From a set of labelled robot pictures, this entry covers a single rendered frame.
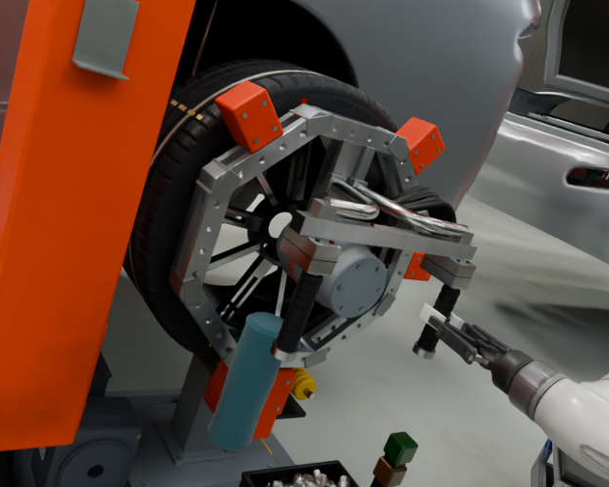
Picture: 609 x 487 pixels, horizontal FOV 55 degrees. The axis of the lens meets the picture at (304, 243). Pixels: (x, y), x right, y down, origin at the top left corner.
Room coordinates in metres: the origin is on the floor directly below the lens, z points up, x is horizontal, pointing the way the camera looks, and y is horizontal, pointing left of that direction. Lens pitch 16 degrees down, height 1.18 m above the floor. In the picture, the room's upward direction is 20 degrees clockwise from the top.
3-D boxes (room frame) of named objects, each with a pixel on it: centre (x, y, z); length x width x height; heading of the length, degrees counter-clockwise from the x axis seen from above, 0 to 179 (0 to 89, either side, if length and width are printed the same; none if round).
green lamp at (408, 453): (0.91, -0.28, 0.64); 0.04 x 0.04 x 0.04; 39
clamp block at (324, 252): (0.89, -0.01, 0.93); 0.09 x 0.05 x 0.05; 39
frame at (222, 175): (1.16, -0.01, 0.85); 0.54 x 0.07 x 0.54; 129
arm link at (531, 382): (0.90, -0.44, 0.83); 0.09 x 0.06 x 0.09; 129
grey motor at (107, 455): (1.13, 0.36, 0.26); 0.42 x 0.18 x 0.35; 39
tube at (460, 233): (1.12, -0.17, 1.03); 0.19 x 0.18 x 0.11; 39
